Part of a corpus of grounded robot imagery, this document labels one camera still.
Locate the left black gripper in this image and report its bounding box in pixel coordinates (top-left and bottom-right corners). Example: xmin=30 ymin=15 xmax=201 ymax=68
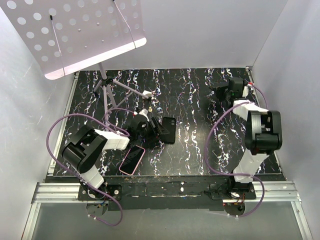
xmin=136 ymin=117 xmax=170 ymax=143

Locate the black phone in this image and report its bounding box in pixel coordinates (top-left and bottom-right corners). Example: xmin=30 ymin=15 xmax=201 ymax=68
xmin=160 ymin=117 xmax=176 ymax=145

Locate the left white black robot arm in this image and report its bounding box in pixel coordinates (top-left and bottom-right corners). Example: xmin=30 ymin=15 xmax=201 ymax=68
xmin=60 ymin=113 xmax=176 ymax=200

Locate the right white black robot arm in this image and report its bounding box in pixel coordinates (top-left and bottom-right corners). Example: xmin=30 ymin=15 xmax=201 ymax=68
xmin=211 ymin=77 xmax=283 ymax=199

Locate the phone in pink case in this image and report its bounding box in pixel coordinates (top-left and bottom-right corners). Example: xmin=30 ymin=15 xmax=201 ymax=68
xmin=119 ymin=146 xmax=146 ymax=176

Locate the music stand tripod pole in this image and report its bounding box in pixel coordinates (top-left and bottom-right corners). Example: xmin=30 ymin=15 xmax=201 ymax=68
xmin=93 ymin=62 xmax=152 ymax=121

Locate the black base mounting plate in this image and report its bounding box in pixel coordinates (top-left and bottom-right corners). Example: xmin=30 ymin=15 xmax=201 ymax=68
xmin=77 ymin=174 xmax=258 ymax=212

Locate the perforated music stand desk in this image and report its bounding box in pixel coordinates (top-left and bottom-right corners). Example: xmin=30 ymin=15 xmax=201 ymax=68
xmin=0 ymin=0 xmax=147 ymax=80

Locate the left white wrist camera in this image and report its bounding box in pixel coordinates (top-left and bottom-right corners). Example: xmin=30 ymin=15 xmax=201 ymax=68
xmin=133 ymin=108 xmax=150 ymax=122

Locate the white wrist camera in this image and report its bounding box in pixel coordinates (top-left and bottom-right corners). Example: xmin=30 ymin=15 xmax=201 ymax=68
xmin=133 ymin=108 xmax=150 ymax=122
xmin=242 ymin=80 xmax=253 ymax=98

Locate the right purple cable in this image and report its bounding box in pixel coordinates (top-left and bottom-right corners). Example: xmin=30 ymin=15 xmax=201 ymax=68
xmin=203 ymin=83 xmax=270 ymax=218

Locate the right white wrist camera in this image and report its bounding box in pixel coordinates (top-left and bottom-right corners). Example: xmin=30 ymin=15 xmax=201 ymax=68
xmin=242 ymin=80 xmax=253 ymax=98

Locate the right aluminium side rail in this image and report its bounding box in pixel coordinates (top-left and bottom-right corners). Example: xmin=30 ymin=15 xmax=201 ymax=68
xmin=246 ymin=66 xmax=283 ymax=175

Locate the aluminium side rail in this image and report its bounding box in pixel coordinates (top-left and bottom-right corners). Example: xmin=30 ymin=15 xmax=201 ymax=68
xmin=246 ymin=66 xmax=283 ymax=175
xmin=46 ymin=71 xmax=80 ymax=176

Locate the left aluminium side rail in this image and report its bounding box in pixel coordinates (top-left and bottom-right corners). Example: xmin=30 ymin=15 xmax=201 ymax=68
xmin=46 ymin=71 xmax=80 ymax=176

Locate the aluminium front rail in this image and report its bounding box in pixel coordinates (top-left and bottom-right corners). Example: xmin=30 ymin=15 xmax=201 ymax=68
xmin=31 ymin=181 xmax=301 ymax=203

